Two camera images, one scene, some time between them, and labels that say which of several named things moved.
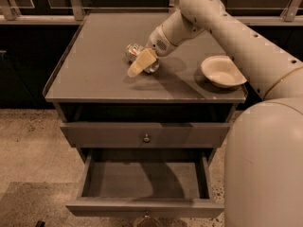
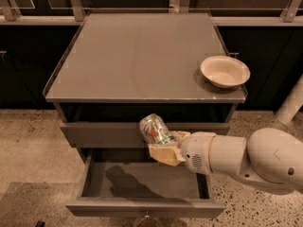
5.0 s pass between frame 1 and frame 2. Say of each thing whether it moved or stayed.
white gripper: moved
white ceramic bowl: stayed
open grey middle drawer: stayed
